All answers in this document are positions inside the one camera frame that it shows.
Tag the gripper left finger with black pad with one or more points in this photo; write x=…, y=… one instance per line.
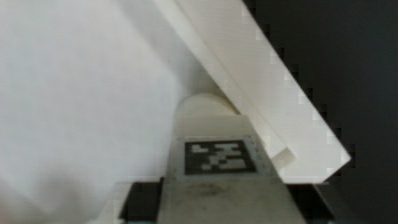
x=132, y=204

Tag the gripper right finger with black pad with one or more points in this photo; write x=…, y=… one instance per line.
x=312, y=204

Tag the white table leg with tag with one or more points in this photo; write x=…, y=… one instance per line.
x=223, y=188

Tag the white square table top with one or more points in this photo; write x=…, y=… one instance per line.
x=106, y=60

